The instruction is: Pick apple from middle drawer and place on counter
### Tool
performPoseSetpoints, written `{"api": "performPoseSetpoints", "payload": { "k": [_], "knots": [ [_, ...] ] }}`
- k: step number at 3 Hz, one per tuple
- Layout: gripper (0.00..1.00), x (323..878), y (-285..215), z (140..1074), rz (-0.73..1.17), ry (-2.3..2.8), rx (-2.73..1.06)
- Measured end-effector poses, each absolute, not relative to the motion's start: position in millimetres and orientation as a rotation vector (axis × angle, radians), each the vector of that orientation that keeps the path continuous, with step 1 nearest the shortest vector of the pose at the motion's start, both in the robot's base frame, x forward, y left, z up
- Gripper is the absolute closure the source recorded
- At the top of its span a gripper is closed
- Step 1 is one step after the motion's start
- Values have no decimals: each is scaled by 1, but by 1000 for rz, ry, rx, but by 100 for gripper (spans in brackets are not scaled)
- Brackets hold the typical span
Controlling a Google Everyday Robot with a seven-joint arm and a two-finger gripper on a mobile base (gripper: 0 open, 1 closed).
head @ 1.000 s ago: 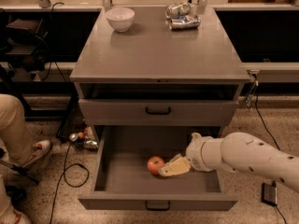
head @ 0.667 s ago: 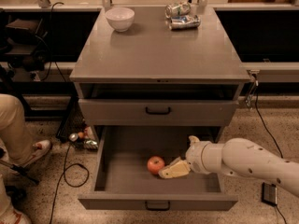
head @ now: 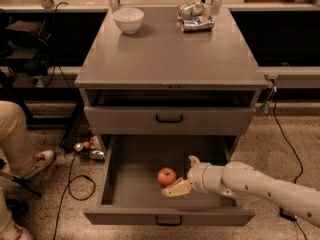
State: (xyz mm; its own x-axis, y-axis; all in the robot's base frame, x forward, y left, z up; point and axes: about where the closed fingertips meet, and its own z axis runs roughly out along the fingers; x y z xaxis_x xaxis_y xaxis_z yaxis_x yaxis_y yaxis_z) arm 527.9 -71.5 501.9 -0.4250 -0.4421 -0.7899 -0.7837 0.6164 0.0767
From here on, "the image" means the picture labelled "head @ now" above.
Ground open grey lower drawer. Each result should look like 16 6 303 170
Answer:
84 135 255 226

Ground person leg beige trousers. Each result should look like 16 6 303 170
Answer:
0 101 36 176

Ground white orange sneaker right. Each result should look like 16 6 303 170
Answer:
16 150 56 180

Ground black wire basket with items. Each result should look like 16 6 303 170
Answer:
60 106 105 162

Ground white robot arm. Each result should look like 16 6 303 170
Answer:
162 155 320 227

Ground black power adapter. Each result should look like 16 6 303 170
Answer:
280 208 297 222

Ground crushed can front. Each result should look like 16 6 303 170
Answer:
181 16 215 32

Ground closed grey upper drawer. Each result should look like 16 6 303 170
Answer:
84 106 255 136

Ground black cable on floor right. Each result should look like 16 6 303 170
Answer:
272 93 308 240

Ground red apple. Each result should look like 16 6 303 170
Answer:
157 167 177 187

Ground black cable on floor left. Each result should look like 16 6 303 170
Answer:
52 152 97 240

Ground white ceramic bowl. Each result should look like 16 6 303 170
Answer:
112 8 144 34

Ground black cable on floor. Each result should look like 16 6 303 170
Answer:
52 152 97 240
272 93 308 240

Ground grey drawer cabinet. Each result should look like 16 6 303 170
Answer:
75 7 267 149

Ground crushed can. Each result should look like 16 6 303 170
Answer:
181 16 215 32
177 2 204 20

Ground black rod near person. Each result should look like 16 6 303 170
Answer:
0 171 42 198

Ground crushed can rear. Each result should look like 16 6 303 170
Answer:
177 2 204 20

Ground white orange sneaker left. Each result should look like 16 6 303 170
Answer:
0 219 34 240

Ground white orange sneaker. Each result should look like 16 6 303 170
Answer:
0 219 34 240
16 150 56 180

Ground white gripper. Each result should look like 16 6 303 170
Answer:
161 155 223 198

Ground black equipment on shelf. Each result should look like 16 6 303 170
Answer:
0 11 53 76

